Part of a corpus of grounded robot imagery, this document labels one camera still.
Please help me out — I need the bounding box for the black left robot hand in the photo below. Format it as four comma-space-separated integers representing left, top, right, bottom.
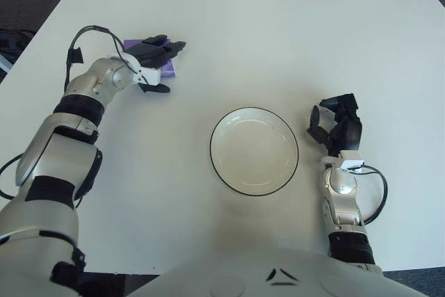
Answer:
127, 34, 187, 95

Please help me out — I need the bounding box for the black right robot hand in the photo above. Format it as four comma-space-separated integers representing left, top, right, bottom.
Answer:
305, 93, 363, 157

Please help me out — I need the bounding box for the purple tissue paper pack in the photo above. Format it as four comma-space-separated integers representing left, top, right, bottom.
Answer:
123, 38, 179, 79

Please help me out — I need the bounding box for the white plate with black rim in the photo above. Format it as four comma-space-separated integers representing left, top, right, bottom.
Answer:
209, 106, 300, 196

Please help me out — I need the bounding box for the black bag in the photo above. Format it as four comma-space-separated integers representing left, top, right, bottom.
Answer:
0, 29, 35, 65

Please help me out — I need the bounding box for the white furniture panel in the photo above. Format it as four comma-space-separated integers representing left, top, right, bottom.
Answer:
0, 52, 15, 74

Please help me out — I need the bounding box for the grey robot torso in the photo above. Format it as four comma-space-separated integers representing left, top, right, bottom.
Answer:
131, 246, 445, 297

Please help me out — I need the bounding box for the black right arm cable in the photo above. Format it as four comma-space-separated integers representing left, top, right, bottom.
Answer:
350, 166, 389, 224

